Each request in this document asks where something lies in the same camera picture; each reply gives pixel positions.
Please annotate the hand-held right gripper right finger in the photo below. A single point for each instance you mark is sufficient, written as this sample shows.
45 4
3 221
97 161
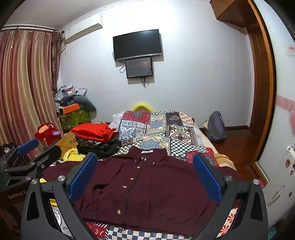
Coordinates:
207 177

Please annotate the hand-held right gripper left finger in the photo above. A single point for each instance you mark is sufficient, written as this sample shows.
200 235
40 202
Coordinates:
84 176

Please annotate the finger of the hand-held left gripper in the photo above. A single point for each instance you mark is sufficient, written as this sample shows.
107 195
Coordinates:
51 152
27 145

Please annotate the maroon button-up shirt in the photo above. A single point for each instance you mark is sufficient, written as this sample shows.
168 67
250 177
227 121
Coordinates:
149 184

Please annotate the dark patterned clothes pile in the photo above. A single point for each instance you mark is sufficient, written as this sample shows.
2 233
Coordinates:
101 146

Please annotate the tan flower-print box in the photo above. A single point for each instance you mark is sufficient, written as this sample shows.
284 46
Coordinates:
66 139

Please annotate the red plush toy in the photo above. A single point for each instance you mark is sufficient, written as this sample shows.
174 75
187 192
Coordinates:
45 132

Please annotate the yellow garment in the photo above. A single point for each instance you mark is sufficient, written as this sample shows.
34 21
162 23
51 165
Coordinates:
72 155

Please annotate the beige fleece blanket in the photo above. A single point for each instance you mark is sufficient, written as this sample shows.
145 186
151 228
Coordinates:
224 161

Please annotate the green patterned cloth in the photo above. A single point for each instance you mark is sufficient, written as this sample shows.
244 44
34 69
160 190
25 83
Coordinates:
73 120

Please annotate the red garment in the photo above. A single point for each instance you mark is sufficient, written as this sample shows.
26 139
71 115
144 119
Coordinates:
94 131

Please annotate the orange box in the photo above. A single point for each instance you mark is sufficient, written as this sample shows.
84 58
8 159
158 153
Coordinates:
71 108

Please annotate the grey backpack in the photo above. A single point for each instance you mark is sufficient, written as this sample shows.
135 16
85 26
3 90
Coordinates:
216 127

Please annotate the yellow paper sheet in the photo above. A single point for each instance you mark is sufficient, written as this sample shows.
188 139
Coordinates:
205 124

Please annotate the striped pink curtain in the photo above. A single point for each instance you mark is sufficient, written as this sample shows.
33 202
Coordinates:
25 87

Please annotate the grey plush cushion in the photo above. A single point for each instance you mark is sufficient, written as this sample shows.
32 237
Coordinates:
86 102

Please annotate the pile of papers and clutter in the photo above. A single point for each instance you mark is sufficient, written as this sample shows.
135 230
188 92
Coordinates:
66 93

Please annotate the patchwork printed bedspread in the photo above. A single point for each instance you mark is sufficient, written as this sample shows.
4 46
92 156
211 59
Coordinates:
161 129

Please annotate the yellow curved headboard piece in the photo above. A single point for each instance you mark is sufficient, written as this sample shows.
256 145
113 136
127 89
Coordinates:
141 106

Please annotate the white air conditioner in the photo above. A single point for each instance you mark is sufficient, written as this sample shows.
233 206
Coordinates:
80 28

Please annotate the white sliding wardrobe door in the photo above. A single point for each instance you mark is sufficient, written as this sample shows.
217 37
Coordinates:
284 76

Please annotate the wooden overhead cabinet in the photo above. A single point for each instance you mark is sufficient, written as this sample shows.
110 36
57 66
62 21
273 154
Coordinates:
230 11

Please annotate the wooden door frame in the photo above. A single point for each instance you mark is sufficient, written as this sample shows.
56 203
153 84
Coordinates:
265 92

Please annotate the white curtain rail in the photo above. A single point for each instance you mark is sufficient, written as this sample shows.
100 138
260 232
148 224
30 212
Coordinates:
27 27

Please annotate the small black wall monitor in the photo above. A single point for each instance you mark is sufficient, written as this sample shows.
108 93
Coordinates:
139 68

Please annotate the wall-mounted black television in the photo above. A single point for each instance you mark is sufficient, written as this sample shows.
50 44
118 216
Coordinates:
137 45

